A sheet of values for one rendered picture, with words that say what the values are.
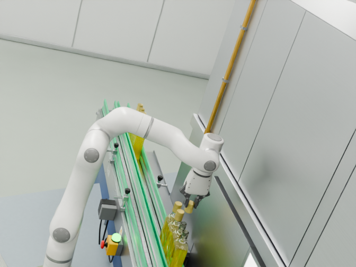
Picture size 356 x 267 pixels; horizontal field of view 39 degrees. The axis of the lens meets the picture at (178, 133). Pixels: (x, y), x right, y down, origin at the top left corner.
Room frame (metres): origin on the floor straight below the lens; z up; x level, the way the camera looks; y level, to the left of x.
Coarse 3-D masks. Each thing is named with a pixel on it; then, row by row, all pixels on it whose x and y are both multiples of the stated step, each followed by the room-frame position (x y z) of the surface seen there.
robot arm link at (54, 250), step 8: (80, 224) 1.76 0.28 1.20; (48, 240) 1.76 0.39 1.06; (48, 248) 1.72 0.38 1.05; (56, 248) 1.71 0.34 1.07; (64, 248) 1.72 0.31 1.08; (72, 248) 1.75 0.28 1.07; (48, 256) 1.71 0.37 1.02; (56, 256) 1.70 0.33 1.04; (64, 256) 1.71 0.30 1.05; (72, 256) 1.75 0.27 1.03
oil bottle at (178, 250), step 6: (174, 246) 1.76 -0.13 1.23; (180, 246) 1.75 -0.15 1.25; (186, 246) 1.76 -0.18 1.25; (174, 252) 1.74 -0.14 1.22; (180, 252) 1.75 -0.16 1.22; (186, 252) 1.76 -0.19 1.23; (168, 258) 1.77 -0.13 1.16; (174, 258) 1.74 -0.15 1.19; (180, 258) 1.75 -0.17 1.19; (168, 264) 1.75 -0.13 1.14; (174, 264) 1.74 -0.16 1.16; (180, 264) 1.75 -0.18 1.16
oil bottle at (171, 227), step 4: (168, 224) 1.89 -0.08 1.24; (172, 224) 1.87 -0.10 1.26; (168, 228) 1.87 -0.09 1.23; (172, 228) 1.86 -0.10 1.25; (176, 228) 1.86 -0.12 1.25; (168, 232) 1.86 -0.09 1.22; (164, 236) 1.89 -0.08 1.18; (168, 236) 1.85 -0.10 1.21; (164, 240) 1.87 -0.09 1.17; (168, 240) 1.85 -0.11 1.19; (164, 244) 1.86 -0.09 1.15; (164, 248) 1.85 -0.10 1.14; (164, 252) 1.85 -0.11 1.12
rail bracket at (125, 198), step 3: (126, 189) 2.16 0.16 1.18; (129, 189) 2.17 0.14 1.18; (126, 192) 2.15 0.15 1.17; (129, 192) 2.16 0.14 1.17; (123, 195) 2.16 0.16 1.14; (126, 195) 2.16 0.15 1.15; (117, 198) 2.15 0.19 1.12; (120, 198) 2.15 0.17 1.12; (123, 198) 2.15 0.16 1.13; (126, 198) 2.15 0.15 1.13; (123, 201) 2.16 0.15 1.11; (126, 201) 2.16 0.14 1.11; (123, 204) 2.16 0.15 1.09; (120, 207) 2.16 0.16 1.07; (123, 207) 2.16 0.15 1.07; (120, 210) 2.15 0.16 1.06; (123, 210) 2.15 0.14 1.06
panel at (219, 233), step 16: (224, 192) 1.88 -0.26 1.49; (208, 208) 1.93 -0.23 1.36; (224, 208) 1.81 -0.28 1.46; (208, 224) 1.88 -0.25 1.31; (224, 224) 1.76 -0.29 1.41; (240, 224) 1.67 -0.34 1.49; (208, 240) 1.83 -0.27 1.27; (224, 240) 1.72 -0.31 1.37; (240, 240) 1.62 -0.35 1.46; (208, 256) 1.78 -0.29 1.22; (224, 256) 1.68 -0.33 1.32; (240, 256) 1.58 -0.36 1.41; (256, 256) 1.50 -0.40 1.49
